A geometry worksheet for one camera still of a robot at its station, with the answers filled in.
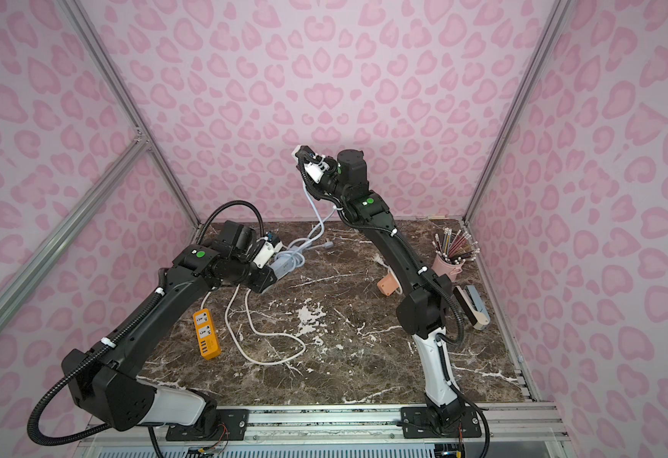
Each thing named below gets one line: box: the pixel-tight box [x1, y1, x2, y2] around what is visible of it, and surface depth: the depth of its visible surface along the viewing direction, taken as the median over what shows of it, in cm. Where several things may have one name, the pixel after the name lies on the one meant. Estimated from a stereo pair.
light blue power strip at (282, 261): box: [269, 246, 297, 280], surface depth 81 cm
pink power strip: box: [376, 272, 400, 297], surface depth 97 cm
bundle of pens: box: [431, 227, 481, 266], surface depth 97 cm
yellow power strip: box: [191, 308, 222, 361], surface depth 87 cm
